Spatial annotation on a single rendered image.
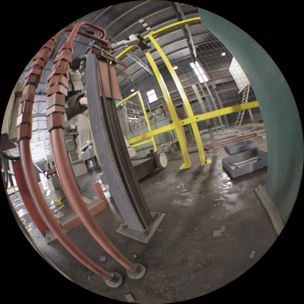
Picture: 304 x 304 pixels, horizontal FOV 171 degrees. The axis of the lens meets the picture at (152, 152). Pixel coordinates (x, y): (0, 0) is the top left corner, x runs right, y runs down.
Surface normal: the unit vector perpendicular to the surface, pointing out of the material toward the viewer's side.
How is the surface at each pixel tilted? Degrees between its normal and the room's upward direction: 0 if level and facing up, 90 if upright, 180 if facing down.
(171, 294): 0
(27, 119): 90
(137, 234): 0
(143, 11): 173
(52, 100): 90
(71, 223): 90
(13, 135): 90
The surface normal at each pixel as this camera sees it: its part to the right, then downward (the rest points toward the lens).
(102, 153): -0.46, 0.20
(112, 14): 0.22, 0.97
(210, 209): -0.29, -0.96
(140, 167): 0.77, -0.18
